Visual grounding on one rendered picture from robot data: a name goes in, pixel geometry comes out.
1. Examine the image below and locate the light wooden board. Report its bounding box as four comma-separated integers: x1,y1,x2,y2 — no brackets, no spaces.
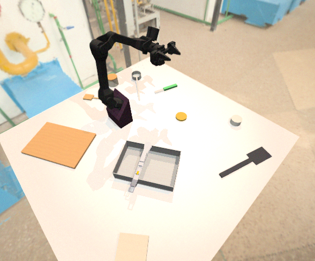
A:
21,122,96,169

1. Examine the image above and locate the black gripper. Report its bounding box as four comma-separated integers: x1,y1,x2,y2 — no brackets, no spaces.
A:
150,41,181,64

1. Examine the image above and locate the grey cylinder with orange lid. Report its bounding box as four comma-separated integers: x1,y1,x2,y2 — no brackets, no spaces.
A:
107,73,119,87

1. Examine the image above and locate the beige rectangular block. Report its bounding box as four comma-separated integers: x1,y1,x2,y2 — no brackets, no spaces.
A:
114,233,149,261

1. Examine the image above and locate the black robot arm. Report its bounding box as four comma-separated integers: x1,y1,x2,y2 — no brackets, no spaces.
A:
89,26,159,110

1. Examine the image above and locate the orange flat disc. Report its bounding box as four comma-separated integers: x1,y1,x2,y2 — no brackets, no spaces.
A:
176,112,187,121

